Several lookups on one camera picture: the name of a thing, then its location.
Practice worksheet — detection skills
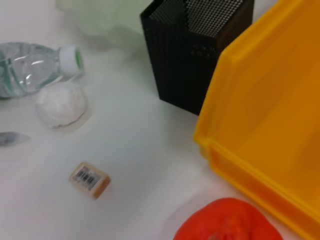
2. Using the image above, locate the orange fruit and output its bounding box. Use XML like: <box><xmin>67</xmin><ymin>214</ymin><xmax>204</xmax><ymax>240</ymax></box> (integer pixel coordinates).
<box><xmin>172</xmin><ymin>197</ymin><xmax>285</xmax><ymax>240</ymax></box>

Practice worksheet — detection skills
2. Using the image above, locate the clear water bottle green label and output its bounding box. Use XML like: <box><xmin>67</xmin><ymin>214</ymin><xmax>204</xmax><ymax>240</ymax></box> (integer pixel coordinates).
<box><xmin>0</xmin><ymin>41</ymin><xmax>85</xmax><ymax>100</ymax></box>

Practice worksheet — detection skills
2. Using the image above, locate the pale green wavy glass bowl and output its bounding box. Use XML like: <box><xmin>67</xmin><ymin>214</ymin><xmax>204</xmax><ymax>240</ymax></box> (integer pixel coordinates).
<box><xmin>56</xmin><ymin>0</ymin><xmax>151</xmax><ymax>54</ymax></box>

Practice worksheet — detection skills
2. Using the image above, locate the black mesh pen holder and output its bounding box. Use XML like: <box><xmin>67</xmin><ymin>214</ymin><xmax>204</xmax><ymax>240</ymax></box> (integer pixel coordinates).
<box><xmin>139</xmin><ymin>0</ymin><xmax>255</xmax><ymax>116</ymax></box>

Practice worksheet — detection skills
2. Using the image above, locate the yellow plastic bin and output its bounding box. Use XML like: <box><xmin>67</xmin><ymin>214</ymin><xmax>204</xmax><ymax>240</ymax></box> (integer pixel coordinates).
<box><xmin>192</xmin><ymin>0</ymin><xmax>320</xmax><ymax>240</ymax></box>

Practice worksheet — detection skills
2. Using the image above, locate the beige eraser with barcode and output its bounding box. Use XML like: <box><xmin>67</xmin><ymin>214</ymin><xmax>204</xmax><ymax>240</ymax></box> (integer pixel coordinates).
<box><xmin>69</xmin><ymin>161</ymin><xmax>111</xmax><ymax>200</ymax></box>

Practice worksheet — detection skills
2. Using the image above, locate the silver grey pen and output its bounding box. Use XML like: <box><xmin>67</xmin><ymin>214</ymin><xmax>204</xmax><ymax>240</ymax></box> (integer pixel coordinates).
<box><xmin>0</xmin><ymin>131</ymin><xmax>31</xmax><ymax>148</ymax></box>

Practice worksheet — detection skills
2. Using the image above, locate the white paper ball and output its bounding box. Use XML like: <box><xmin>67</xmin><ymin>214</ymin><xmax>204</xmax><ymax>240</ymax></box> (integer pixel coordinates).
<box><xmin>34</xmin><ymin>81</ymin><xmax>89</xmax><ymax>130</ymax></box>

